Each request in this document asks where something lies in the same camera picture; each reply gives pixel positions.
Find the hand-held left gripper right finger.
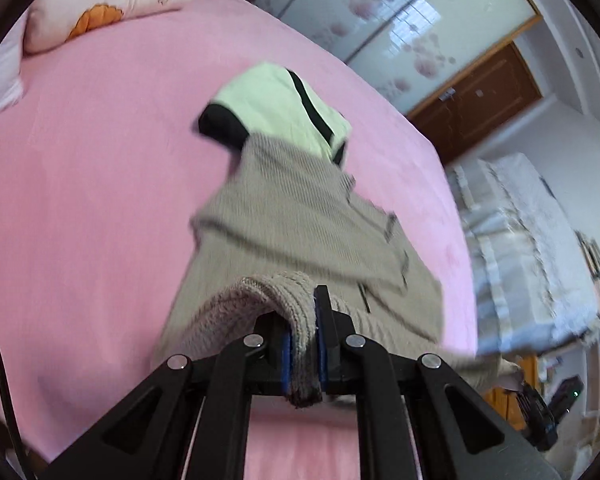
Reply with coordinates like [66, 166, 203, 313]
[314, 285, 563, 480]

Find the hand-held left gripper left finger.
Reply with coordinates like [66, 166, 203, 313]
[42, 311, 294, 480]

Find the grey knit cardigan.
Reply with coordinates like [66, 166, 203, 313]
[152, 132, 521, 408]

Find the wooden drawer cabinet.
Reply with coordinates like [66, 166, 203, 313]
[485, 355, 538, 431]

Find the stack of books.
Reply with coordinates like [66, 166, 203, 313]
[577, 230, 600, 311]

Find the white lace-covered furniture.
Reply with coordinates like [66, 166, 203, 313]
[445, 152, 600, 358]

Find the pink bed sheet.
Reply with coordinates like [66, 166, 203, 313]
[0, 0, 481, 480]

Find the green and white folded garment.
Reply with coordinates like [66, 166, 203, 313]
[197, 61, 353, 166]

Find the brown wooden door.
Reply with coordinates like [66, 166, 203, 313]
[407, 42, 543, 165]

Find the wardrobe with floral sliding doors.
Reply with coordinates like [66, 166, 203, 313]
[227, 0, 543, 116]

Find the black cable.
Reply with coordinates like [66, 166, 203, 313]
[0, 302, 28, 466]

